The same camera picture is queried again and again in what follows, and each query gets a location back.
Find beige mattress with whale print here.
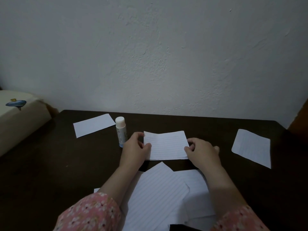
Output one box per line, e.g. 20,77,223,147
0,90,52,157

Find person's right forearm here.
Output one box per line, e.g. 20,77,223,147
204,165,270,231

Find person's left hand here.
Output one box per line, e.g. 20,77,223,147
119,132,152,170

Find person's right hand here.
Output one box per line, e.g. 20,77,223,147
184,138,222,174

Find white paper sheets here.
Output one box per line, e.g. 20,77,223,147
73,114,272,169

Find white panda print glue stick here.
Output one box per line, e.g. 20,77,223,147
115,116,127,148

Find brown wooden furniture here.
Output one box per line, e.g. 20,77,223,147
287,98,308,137

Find person's left forearm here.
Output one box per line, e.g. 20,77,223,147
53,163,145,231

